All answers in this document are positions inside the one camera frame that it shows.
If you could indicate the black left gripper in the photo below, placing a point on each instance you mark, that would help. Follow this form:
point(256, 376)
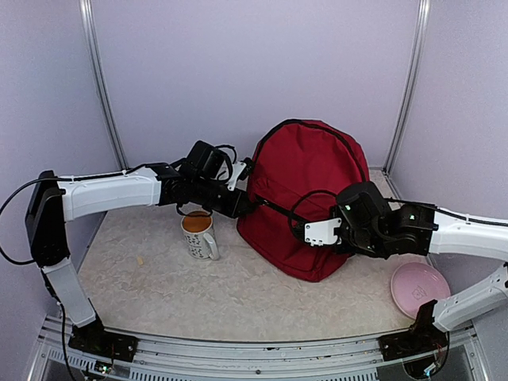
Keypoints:
point(232, 209)

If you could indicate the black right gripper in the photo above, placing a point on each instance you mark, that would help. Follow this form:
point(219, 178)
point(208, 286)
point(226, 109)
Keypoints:
point(340, 251)

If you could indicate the red student backpack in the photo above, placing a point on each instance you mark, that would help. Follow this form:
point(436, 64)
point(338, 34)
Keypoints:
point(299, 168)

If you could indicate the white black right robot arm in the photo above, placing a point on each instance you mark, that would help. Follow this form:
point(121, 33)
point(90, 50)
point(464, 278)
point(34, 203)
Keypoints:
point(372, 228)

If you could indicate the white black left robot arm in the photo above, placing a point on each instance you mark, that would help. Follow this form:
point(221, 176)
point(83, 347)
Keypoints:
point(206, 177)

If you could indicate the white mug with tea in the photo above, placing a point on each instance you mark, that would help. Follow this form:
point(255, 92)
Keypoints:
point(198, 232)

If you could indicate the pink plate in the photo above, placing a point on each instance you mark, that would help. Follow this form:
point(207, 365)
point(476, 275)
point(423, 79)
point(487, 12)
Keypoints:
point(415, 284)

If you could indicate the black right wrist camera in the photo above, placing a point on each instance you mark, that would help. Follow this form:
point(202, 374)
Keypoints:
point(317, 233)

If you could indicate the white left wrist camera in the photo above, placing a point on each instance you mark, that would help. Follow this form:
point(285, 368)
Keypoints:
point(241, 170)

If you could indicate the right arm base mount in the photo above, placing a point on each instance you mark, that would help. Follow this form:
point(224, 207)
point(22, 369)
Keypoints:
point(421, 337)

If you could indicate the aluminium front rail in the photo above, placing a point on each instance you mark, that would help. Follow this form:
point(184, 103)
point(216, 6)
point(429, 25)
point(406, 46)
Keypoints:
point(170, 358)

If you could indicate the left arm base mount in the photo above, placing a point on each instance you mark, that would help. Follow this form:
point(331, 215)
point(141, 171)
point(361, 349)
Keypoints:
point(94, 339)

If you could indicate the right aluminium frame post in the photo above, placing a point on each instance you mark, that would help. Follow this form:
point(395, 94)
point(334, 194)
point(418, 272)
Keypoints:
point(417, 49)

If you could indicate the aluminium frame post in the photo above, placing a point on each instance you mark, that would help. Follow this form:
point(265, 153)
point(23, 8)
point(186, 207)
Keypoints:
point(417, 49)
point(87, 15)

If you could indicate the left aluminium frame post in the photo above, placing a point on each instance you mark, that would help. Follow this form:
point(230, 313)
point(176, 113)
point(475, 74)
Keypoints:
point(87, 15)

